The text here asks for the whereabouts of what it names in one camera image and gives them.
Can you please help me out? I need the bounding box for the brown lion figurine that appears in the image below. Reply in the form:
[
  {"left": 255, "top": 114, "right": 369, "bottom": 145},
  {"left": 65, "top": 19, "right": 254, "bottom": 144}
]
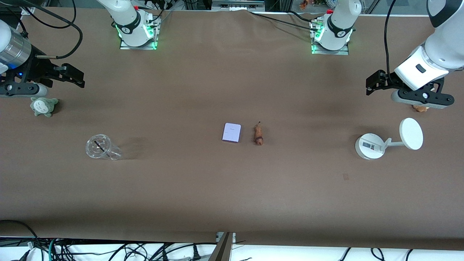
[{"left": 253, "top": 121, "right": 265, "bottom": 146}]

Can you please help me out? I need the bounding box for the clear plastic cup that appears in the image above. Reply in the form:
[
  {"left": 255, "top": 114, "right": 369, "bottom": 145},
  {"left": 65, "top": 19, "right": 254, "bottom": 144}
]
[{"left": 85, "top": 134, "right": 122, "bottom": 161}]

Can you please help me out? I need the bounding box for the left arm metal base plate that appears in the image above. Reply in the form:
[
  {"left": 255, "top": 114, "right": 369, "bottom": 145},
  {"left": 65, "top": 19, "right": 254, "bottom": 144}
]
[{"left": 310, "top": 18, "right": 350, "bottom": 55}]

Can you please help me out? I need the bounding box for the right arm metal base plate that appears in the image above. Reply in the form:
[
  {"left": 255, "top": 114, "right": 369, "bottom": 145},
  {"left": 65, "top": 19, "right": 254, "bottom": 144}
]
[{"left": 120, "top": 14, "right": 161, "bottom": 50}]

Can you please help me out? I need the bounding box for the white round desk lamp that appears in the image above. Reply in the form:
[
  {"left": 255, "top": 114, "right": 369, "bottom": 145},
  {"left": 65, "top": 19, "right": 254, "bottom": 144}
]
[{"left": 355, "top": 118, "right": 424, "bottom": 160}]

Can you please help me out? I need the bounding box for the black table power cable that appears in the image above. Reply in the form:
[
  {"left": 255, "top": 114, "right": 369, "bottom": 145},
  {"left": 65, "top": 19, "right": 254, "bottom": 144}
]
[{"left": 248, "top": 10, "right": 320, "bottom": 32}]

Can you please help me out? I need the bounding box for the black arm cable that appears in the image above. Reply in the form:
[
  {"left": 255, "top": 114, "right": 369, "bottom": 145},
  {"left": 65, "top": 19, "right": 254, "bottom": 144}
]
[
  {"left": 14, "top": 0, "right": 84, "bottom": 60},
  {"left": 384, "top": 0, "right": 397, "bottom": 75}
]

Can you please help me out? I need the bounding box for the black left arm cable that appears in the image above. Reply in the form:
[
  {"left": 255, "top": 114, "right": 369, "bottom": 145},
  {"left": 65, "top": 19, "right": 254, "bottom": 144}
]
[{"left": 384, "top": 0, "right": 397, "bottom": 75}]

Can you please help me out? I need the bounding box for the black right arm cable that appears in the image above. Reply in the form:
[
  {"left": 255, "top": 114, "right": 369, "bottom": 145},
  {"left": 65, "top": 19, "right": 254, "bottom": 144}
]
[{"left": 14, "top": 0, "right": 84, "bottom": 60}]

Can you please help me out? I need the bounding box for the thick black floor cable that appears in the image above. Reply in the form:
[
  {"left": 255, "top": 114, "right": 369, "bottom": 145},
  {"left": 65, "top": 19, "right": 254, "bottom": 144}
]
[{"left": 0, "top": 219, "right": 40, "bottom": 251}]

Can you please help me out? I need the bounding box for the grey totoro plush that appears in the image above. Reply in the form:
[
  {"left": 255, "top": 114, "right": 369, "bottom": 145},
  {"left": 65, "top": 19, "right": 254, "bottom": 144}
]
[{"left": 30, "top": 96, "right": 59, "bottom": 117}]

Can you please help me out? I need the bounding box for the aluminium profile beam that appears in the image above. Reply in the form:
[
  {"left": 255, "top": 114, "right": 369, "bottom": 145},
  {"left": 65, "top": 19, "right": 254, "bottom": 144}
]
[{"left": 208, "top": 232, "right": 236, "bottom": 261}]

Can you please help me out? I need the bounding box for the silver metal rail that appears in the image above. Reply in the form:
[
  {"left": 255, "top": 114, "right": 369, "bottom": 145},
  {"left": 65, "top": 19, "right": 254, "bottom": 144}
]
[{"left": 212, "top": 0, "right": 265, "bottom": 11}]

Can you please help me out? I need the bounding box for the black cable with plug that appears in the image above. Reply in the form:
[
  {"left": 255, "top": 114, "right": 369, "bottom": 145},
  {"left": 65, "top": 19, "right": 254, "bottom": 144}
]
[{"left": 159, "top": 244, "right": 203, "bottom": 261}]

